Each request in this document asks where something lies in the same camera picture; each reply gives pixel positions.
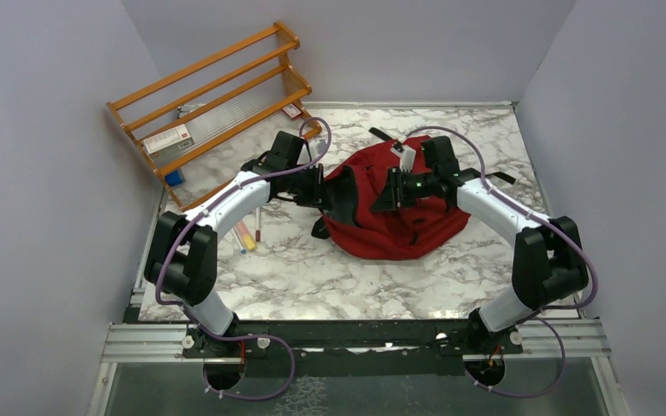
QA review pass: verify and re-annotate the red student backpack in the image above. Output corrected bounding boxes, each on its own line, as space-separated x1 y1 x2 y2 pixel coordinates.
310 127 471 261

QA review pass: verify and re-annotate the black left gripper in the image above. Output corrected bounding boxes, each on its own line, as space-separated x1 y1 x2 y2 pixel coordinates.
285 162 334 210

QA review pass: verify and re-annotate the yellow highlighter pen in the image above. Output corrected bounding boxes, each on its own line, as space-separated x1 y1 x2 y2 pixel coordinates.
235 220 257 251

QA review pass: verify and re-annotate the white red small box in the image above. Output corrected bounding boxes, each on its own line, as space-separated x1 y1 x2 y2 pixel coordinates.
142 124 194 159

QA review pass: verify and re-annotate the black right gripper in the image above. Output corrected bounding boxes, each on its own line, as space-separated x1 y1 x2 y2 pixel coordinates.
371 165 439 211

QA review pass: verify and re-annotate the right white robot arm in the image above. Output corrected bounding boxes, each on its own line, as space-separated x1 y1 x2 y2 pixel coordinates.
371 136 589 353

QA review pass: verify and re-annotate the orange wooden shelf rack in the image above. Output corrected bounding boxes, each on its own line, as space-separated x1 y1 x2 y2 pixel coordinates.
106 22 321 210

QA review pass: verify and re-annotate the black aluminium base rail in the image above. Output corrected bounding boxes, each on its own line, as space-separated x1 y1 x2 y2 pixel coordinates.
101 319 611 378

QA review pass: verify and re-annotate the red brown pen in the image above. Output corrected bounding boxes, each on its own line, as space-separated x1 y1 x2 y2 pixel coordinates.
255 207 262 243

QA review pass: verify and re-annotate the blue white pen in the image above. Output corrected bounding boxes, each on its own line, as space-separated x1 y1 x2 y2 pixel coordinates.
231 229 247 254

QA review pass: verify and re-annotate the blue small object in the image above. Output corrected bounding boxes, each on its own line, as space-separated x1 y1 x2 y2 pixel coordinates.
164 169 185 187

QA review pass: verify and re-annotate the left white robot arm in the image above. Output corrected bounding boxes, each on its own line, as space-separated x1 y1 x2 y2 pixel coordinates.
143 131 323 356

